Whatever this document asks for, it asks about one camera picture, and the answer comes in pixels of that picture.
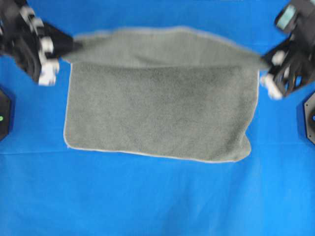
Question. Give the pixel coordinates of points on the blue table cloth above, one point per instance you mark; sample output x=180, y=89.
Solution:
x=49, y=189

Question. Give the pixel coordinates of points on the grey terry towel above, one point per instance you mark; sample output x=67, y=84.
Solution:
x=177, y=93

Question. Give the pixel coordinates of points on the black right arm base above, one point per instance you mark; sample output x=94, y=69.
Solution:
x=306, y=119

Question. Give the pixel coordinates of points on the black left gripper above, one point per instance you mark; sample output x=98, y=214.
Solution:
x=31, y=42

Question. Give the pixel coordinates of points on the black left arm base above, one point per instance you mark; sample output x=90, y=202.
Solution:
x=5, y=110

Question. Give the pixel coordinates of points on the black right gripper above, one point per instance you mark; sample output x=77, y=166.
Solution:
x=291, y=63

